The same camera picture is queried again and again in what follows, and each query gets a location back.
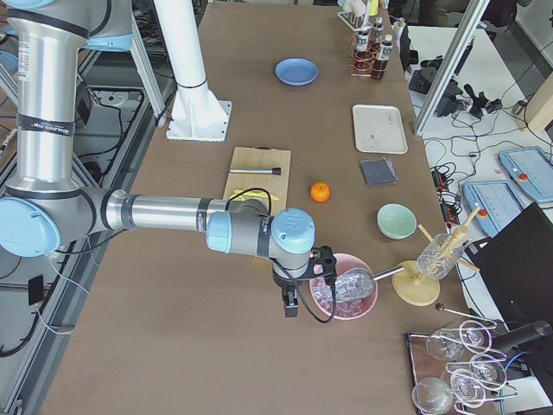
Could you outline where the wooden cutting board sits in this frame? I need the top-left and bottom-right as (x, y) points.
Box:
(223, 147), (291, 214)

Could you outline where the pink bowl with ice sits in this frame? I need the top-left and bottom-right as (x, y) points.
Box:
(309, 253), (378, 320)

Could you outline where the blue teach pendant near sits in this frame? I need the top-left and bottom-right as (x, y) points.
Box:
(462, 180), (526, 237)

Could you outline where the white rectangular tray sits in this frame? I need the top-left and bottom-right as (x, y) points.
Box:
(353, 104), (408, 155)

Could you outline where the metal ice scoop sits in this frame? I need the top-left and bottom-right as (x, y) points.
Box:
(335, 265), (404, 302)

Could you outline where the wine glass centre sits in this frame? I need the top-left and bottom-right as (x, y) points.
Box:
(449, 368), (486, 408)

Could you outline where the metal rod black tip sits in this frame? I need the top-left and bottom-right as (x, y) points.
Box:
(229, 167), (282, 176)

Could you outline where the blue plate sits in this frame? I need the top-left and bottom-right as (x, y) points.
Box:
(275, 58), (319, 86)

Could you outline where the wooden cup stand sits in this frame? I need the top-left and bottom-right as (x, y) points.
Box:
(391, 206), (480, 306)

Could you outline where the wine glass rack tray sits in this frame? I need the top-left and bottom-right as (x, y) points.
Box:
(406, 333), (518, 414)

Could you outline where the grey folded cloth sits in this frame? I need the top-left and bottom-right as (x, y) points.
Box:
(359, 157), (398, 186)

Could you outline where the aluminium frame post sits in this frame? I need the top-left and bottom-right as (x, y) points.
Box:
(413, 0), (489, 137)

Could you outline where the brown sauce bottle left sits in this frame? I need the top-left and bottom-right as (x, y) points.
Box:
(353, 26), (370, 73)

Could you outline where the blue teach pendant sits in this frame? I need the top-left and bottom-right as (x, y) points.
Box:
(498, 146), (552, 203)
(462, 180), (526, 237)

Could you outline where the copper bottle rack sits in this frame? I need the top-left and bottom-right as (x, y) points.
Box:
(350, 25), (373, 77)

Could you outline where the yellow peeler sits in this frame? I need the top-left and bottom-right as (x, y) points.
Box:
(233, 188), (280, 201)

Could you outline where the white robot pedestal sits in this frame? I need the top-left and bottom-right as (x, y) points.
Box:
(155, 1), (232, 143)

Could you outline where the black laptop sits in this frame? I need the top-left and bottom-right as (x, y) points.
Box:
(466, 202), (552, 327)

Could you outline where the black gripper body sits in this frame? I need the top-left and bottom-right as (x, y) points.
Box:
(271, 246), (337, 292)

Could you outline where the black power strip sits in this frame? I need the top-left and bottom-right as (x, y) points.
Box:
(431, 168), (462, 227)

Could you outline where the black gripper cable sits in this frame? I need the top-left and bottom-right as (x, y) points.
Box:
(297, 254), (339, 324)

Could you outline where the wine glass upper left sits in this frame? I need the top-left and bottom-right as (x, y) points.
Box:
(426, 329), (464, 361)

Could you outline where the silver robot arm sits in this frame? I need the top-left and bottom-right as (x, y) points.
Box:
(1, 1), (337, 317)

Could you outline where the blue teach pendant far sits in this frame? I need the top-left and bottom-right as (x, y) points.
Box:
(498, 146), (552, 203)

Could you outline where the brown sauce bottle back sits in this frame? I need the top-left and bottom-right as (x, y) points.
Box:
(372, 16), (384, 43)

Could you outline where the brown sauce bottle front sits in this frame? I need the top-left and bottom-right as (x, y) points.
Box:
(372, 35), (393, 80)

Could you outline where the wine glass front left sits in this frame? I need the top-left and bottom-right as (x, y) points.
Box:
(411, 377), (454, 414)

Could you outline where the clear glass cup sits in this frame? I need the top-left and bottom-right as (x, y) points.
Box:
(416, 233), (464, 280)

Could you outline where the orange mandarin fruit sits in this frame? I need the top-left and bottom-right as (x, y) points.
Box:
(309, 182), (331, 203)

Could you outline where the green bowl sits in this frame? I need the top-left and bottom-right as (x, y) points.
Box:
(377, 203), (417, 239)

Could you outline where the brown sauce bottle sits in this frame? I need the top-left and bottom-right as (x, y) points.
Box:
(372, 16), (384, 43)
(372, 35), (393, 80)
(353, 26), (370, 73)

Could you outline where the wine glass upper right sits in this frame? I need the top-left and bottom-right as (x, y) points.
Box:
(459, 320), (492, 354)

